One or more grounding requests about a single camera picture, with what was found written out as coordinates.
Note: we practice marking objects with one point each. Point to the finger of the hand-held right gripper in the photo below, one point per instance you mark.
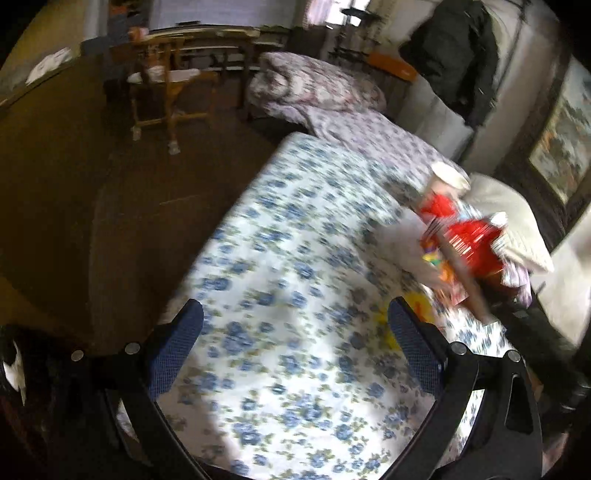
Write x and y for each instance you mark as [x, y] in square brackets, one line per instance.
[464, 272]

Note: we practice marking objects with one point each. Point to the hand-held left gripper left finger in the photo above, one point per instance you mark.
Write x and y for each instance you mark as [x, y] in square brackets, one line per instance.
[178, 344]

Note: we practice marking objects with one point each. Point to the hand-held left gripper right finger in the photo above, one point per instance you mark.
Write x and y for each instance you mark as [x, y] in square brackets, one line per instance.
[415, 344]

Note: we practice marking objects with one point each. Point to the colourful snack packet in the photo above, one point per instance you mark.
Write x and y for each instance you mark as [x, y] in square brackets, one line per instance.
[438, 267]

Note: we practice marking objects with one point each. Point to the red snack packet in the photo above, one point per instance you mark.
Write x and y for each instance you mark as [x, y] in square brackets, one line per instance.
[471, 237]

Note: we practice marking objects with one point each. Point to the white paper cup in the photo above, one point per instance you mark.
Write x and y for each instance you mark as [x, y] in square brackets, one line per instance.
[444, 182]

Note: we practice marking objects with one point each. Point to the white quilted pillow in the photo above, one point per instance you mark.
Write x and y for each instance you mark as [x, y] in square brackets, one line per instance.
[512, 221]

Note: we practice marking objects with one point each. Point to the blue floral bed sheet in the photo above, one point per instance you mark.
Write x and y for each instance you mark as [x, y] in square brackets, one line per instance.
[295, 295]

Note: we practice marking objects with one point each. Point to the framed landscape painting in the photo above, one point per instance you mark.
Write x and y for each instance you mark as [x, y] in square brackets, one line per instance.
[561, 138]

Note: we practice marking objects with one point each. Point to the purple floral quilt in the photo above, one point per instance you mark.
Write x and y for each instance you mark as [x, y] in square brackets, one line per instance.
[369, 134]

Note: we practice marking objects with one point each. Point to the black jacket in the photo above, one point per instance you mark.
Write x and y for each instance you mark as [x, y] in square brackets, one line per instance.
[455, 55]

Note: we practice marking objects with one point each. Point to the orange board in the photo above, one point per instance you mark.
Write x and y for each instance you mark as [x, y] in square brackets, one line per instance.
[392, 64]

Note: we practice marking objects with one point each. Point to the folded pink floral comforter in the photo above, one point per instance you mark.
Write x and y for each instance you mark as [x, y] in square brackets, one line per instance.
[309, 85]

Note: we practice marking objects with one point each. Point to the wooden chair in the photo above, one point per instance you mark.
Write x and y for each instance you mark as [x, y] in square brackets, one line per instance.
[164, 87]

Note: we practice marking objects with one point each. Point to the black metal stand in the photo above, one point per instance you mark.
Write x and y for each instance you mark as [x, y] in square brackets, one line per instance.
[355, 32]

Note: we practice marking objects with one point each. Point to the wooden desk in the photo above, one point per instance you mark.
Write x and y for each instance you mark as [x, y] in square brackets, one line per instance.
[207, 39]

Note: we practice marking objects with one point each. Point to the white cloth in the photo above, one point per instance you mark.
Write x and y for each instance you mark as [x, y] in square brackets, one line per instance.
[48, 62]

